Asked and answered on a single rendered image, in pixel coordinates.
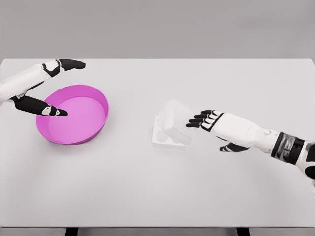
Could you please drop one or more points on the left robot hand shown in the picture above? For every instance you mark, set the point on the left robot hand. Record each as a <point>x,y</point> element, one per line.
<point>29,77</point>

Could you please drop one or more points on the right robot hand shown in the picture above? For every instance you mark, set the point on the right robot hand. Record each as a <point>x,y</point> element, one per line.
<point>236,127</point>

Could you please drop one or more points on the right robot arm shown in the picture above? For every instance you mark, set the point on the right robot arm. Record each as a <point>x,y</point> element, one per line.
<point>285,145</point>

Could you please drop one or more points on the clear plastic egg box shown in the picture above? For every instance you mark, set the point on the clear plastic egg box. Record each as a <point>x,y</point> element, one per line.
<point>172,127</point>

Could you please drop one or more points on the pink round bowl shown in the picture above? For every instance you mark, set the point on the pink round bowl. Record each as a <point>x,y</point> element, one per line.
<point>81,118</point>

